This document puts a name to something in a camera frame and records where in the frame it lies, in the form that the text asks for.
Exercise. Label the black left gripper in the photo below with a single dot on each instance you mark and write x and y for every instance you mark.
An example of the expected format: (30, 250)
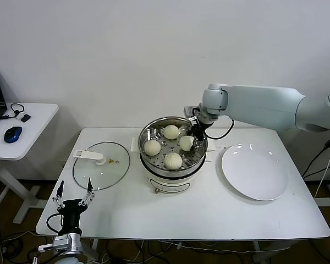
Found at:
(70, 213)

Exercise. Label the white table leg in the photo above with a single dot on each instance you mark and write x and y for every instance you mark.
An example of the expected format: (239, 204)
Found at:
(258, 251)
(95, 247)

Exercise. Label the white round plate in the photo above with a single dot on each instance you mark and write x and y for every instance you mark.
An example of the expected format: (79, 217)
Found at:
(254, 173)

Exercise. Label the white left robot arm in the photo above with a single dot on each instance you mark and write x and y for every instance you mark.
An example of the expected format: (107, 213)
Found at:
(74, 247)

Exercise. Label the perforated steel steamer basket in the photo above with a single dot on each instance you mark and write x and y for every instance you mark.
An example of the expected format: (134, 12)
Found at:
(188, 162)

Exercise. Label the small black device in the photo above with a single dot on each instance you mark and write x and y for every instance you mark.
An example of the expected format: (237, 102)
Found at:
(26, 118)

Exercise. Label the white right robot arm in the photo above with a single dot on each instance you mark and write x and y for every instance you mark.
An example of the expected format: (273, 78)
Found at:
(264, 104)

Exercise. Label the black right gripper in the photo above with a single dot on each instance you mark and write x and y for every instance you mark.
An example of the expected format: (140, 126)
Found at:
(199, 131)

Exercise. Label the white side table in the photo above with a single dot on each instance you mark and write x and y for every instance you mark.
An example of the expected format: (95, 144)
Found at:
(38, 132)

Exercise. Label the blue computer mouse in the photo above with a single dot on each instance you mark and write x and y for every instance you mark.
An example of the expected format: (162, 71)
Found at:
(13, 134)

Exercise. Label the white electric cooking pot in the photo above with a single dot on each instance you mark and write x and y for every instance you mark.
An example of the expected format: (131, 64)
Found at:
(170, 188)

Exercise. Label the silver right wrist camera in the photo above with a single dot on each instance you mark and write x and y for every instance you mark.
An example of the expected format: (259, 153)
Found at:
(191, 111)

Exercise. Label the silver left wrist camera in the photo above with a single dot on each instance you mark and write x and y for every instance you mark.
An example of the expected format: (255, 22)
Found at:
(60, 243)

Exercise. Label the white steamed baozi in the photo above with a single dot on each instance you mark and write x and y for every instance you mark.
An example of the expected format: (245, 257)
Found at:
(172, 161)
(171, 132)
(151, 148)
(186, 143)

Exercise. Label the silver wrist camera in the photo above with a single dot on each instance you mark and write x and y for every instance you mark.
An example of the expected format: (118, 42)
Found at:
(60, 243)
(191, 111)

